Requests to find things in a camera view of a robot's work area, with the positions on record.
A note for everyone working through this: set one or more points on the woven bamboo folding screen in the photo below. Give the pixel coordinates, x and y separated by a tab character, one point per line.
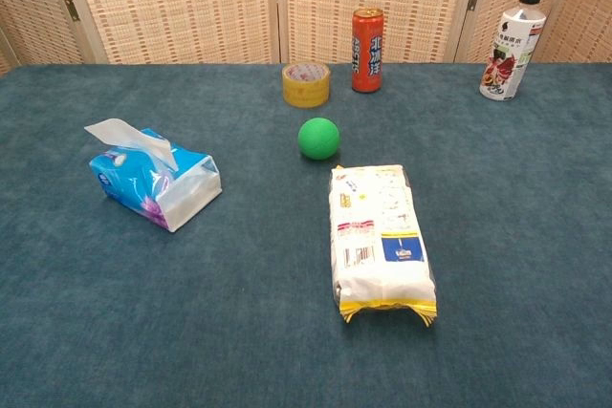
191	2

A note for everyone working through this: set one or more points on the orange soda can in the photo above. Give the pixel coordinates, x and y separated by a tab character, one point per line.
367	52

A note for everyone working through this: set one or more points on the white labelled drink bottle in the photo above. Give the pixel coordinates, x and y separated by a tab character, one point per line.
509	52

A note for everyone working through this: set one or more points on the yellow packing tape roll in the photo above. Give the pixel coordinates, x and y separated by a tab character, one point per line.
306	88

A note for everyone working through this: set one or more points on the blue table cloth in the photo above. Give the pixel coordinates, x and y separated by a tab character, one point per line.
239	284

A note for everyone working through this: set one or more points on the white tissue sheet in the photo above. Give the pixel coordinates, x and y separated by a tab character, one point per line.
125	133

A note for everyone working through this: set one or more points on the green rubber ball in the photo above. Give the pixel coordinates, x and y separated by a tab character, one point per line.
318	138

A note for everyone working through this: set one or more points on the blue tissue pack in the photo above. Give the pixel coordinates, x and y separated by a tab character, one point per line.
143	183

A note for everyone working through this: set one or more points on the white yellow snack bag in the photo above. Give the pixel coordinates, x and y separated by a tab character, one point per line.
378	245

